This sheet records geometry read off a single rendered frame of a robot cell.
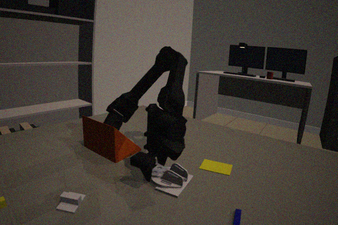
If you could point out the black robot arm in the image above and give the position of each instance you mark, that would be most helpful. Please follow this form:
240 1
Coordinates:
169 122

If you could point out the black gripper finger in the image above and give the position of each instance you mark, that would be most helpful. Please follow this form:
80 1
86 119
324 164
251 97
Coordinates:
162 158
147 174

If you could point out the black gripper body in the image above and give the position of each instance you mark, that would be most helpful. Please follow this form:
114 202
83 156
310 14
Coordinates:
146 161

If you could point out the yellow rectangular block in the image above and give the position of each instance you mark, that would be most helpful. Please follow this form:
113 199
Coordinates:
2 202

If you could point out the yellow flat rectangular plate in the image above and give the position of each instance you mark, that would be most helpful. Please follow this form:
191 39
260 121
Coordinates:
218 167

